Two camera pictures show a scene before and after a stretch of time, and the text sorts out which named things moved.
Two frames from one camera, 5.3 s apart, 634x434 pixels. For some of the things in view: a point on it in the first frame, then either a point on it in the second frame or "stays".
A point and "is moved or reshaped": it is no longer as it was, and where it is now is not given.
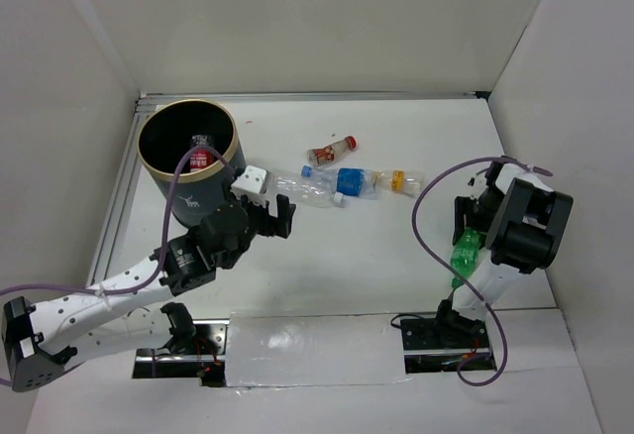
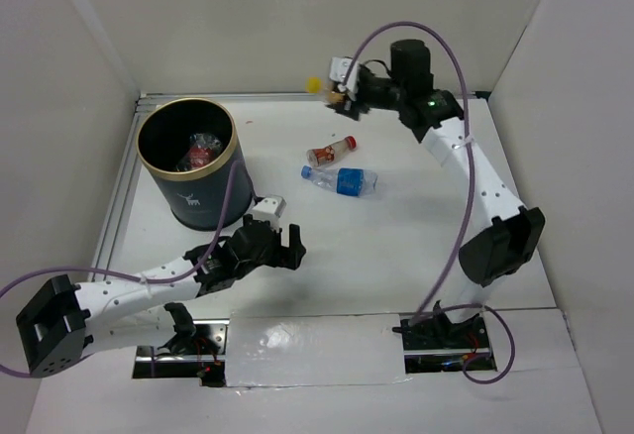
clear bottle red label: x=201 y=159 is moved or reshaped
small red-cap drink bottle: x=326 y=155 stays
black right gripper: x=464 y=205 → x=351 y=108
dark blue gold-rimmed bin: x=163 y=140 stays
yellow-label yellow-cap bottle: x=409 y=182 → x=330 y=89
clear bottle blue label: x=352 y=181 stays
